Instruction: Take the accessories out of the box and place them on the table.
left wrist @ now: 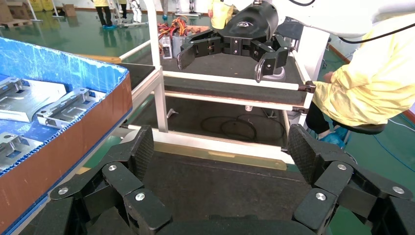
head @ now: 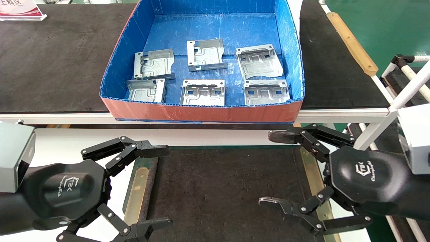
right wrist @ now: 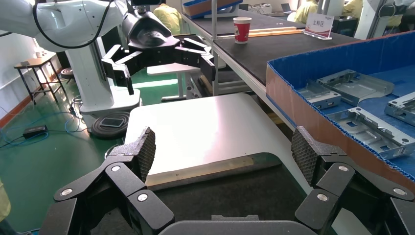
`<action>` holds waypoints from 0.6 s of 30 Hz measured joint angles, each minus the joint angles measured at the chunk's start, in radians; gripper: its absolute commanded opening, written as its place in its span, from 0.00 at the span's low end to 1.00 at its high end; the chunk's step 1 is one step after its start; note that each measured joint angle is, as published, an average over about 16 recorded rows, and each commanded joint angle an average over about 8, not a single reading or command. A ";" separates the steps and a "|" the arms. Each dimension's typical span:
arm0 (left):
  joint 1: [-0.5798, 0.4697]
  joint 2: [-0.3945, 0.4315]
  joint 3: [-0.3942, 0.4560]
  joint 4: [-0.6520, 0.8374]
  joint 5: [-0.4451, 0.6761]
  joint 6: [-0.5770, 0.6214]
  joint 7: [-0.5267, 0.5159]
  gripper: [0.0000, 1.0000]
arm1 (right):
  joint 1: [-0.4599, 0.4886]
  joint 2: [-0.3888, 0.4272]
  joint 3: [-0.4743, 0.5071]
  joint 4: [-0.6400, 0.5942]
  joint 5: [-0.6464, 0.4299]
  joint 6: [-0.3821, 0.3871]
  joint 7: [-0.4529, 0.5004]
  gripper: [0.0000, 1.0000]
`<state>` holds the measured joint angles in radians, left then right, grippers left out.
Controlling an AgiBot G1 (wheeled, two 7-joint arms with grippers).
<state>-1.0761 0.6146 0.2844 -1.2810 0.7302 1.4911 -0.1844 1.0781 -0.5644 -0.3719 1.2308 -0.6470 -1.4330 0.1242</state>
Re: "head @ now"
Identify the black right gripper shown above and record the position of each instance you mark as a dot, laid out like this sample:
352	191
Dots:
369	181

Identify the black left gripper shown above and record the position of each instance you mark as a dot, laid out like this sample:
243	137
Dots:
67	191

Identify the stamped metal bracket plate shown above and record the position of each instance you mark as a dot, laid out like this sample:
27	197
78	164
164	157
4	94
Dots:
205	53
201	95
142	91
154	65
258	64
265	94

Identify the blue corrugated box red outside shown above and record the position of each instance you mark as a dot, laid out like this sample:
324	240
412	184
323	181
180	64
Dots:
215	30

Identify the tan strip rounded end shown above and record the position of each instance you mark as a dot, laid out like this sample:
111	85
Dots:
137	195

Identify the tan strip beside work mat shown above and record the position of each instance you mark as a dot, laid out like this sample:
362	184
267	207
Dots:
312	178

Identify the dark green base mat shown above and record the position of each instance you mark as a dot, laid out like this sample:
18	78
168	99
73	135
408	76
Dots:
141	163

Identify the black work mat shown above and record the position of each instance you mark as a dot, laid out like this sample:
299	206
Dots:
218	188

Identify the black mat on rack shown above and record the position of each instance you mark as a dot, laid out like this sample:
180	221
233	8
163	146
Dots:
393	84

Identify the long tan edge strip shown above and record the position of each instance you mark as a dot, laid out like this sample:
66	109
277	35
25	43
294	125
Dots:
352	43

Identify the large black table mat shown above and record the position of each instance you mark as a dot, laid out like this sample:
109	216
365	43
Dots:
67	60

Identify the red and white sign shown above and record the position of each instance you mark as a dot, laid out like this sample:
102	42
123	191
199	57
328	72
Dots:
20	8

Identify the aluminium table edge rail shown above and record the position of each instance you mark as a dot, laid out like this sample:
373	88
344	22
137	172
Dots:
50	117

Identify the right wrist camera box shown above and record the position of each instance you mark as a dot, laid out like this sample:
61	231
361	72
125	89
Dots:
416	137

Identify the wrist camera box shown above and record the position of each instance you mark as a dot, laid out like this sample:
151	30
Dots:
13	154
416	137

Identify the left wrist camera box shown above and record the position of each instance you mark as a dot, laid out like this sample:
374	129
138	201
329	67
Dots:
13	154

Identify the white pipe rack frame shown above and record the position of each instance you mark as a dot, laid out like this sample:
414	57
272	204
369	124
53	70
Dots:
413	86

